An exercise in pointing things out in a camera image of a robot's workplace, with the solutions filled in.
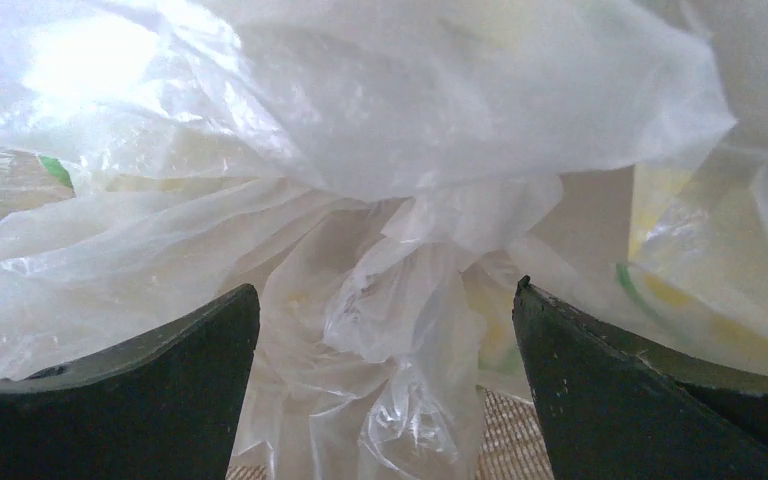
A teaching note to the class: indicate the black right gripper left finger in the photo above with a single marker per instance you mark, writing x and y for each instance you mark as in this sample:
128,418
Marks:
162,405

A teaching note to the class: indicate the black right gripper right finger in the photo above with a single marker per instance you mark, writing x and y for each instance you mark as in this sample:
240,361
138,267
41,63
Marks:
614,405

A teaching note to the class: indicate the translucent plastic grocery bag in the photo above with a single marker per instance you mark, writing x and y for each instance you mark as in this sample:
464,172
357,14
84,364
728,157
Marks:
381,171

